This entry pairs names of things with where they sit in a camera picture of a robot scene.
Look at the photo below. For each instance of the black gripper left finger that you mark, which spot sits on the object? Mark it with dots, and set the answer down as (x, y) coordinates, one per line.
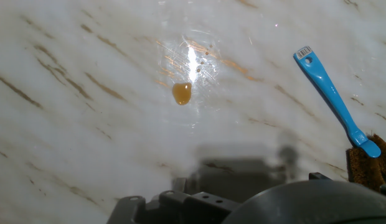
(193, 208)

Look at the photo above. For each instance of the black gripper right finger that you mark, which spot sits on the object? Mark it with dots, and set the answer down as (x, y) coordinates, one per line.
(319, 176)

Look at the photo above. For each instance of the amber liquid stain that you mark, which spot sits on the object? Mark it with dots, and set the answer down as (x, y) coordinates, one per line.
(181, 93)

